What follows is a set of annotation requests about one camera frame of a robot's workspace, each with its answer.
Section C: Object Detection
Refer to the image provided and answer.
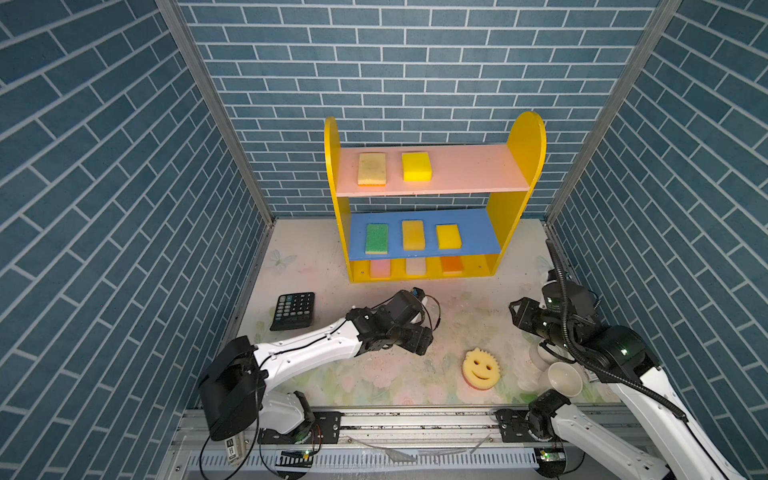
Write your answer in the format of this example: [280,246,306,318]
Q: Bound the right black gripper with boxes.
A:
[505,292,574,354]

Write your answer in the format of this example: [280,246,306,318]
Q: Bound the beige pale pink sponge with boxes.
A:
[405,258,427,277]

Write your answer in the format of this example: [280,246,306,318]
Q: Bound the orange sponge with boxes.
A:
[440,256,464,276]

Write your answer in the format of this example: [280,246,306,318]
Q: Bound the green sponge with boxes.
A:
[364,223,389,255]

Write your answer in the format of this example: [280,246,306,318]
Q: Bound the yellow sponge rectangle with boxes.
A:
[401,220,426,251]

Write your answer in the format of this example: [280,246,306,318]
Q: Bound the bright yellow sponge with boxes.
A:
[436,224,462,250]
[401,152,432,182]

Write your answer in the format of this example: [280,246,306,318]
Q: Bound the pale yellow tan sponge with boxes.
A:
[357,152,387,187]

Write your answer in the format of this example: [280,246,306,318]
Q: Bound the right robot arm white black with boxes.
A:
[509,241,741,479]

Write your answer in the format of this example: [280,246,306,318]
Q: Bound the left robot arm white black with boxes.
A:
[198,288,437,444]

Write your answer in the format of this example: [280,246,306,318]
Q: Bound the yellow shelf pink blue boards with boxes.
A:
[324,111,547,283]

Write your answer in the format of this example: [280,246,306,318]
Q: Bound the white bowl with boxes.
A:
[538,362,584,398]

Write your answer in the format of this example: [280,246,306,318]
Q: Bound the smiley face round sponge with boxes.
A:
[461,348,501,391]

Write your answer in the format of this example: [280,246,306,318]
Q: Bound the black calculator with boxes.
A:
[270,292,315,331]

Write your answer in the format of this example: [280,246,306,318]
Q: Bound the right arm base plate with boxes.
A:
[493,408,570,443]

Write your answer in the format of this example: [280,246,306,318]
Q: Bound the aluminium front rail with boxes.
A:
[161,404,679,480]

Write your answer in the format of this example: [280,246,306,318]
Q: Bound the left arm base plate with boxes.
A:
[258,411,343,445]

